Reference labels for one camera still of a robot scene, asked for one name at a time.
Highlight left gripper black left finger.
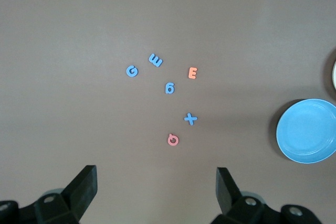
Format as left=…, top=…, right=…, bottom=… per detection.
left=0, top=165, right=98, bottom=224

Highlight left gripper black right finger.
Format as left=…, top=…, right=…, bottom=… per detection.
left=209, top=167, right=323, bottom=224

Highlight blue foam letter G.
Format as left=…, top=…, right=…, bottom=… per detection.
left=125, top=65, right=140, bottom=78

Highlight blue foam letter M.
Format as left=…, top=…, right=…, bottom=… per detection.
left=148, top=52, right=164, bottom=68

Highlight pink foam letter Q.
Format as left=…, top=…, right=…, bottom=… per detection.
left=167, top=133, right=181, bottom=147

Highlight blue foam letter X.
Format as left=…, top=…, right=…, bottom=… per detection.
left=183, top=112, right=198, bottom=126

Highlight blue plate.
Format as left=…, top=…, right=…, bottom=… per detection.
left=276, top=98, right=336, bottom=164

